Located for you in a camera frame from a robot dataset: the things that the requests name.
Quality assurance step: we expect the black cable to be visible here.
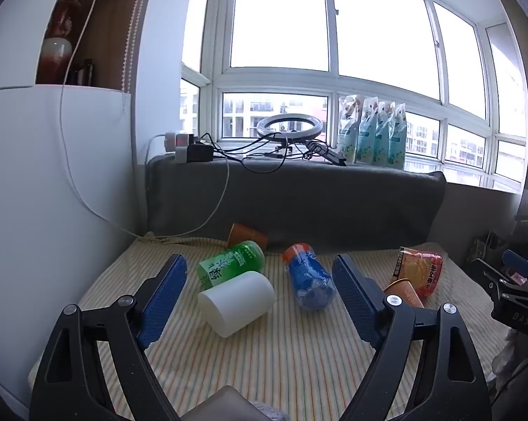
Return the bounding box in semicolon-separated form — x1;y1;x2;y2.
201;132;319;174

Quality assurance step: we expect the wooden shelf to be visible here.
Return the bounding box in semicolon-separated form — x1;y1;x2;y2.
35;0;149;94

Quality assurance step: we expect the grey blanket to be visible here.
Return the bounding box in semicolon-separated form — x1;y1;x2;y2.
145;153;448;254

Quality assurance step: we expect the brown paper cup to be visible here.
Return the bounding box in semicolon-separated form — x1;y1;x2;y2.
226;223;269;252

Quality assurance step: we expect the green printed pouch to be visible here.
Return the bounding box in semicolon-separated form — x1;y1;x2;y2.
337;95;365;161
374;100;396;168
356;96;381;166
387;102;407;171

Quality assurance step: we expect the white window frame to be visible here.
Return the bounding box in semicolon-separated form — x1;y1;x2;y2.
180;0;528;194

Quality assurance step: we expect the striped mat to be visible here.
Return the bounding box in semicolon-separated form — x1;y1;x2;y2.
27;236;512;421

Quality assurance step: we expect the green tea bottle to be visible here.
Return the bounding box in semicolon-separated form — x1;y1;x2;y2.
196;240;266;291

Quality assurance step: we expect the black phone holder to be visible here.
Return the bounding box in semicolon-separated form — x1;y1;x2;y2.
307;140;348;168

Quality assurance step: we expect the white cabinet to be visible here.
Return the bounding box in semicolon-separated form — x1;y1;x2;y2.
0;84;135;406

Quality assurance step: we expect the ring light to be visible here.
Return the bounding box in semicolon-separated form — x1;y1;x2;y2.
256;113;324;146

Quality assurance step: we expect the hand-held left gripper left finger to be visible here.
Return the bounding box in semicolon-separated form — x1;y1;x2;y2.
29;253;188;421

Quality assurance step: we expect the orange and red cup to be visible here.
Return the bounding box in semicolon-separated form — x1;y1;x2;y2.
390;246;444;300

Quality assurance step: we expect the white power strip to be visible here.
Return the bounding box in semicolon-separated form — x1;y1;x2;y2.
162;132;191;164

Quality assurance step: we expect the black power adapter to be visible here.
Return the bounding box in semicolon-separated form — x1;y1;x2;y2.
187;142;214;163

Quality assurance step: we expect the blue cup with orange lid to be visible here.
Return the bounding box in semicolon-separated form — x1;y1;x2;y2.
282;242;338;312

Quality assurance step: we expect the orange paper cup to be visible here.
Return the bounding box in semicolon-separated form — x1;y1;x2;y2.
382;279;425;310

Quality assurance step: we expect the white cloth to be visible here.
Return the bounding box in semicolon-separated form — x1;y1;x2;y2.
491;328;528;384

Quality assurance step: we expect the white cup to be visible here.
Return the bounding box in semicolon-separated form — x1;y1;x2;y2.
198;270;276;339

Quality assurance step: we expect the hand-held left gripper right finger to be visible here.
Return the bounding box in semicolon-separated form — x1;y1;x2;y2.
332;253;493;421

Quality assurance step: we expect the dark basket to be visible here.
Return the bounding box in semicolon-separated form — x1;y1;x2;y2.
467;230;512;268

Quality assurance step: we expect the white cable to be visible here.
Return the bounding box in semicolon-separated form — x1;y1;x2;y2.
59;0;230;243

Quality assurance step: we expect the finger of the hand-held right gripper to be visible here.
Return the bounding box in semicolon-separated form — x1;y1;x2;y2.
502;249;528;291
471;258;528;294

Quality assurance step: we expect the red and white vase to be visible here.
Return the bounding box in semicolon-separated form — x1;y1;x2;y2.
40;0;83;85

